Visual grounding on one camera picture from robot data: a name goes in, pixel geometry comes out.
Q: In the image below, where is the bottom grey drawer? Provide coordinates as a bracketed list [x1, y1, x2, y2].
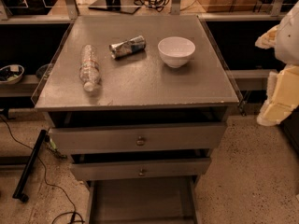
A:
[86, 176, 202, 224]

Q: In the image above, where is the white bowl with items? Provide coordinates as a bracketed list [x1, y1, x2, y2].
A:
[0, 64, 24, 85]

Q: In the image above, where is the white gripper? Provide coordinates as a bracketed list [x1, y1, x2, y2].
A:
[255, 1, 299, 126]

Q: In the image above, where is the black monitor stand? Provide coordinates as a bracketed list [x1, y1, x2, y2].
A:
[88, 0, 140, 14]

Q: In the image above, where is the clear plastic water bottle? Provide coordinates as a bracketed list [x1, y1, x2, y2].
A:
[79, 44, 100, 92]

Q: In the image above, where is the top grey drawer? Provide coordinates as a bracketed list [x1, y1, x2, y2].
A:
[50, 122, 226, 154]

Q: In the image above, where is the grey drawer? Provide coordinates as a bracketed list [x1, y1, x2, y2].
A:
[86, 176, 202, 224]
[71, 158, 211, 181]
[50, 122, 226, 154]

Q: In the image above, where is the dark round bowl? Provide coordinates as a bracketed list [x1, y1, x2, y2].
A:
[36, 63, 53, 79]

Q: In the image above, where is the black bar on floor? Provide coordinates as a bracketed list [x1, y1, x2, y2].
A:
[12, 130, 47, 203]

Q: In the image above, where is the grey drawer cabinet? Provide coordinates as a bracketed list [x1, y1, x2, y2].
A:
[31, 14, 244, 224]

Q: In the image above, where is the crushed silver can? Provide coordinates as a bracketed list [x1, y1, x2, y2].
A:
[109, 35, 147, 59]

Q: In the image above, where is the middle grey drawer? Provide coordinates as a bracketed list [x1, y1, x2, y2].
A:
[71, 158, 211, 181]

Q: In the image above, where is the white ceramic bowl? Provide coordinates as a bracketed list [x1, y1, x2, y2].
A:
[158, 36, 195, 68]

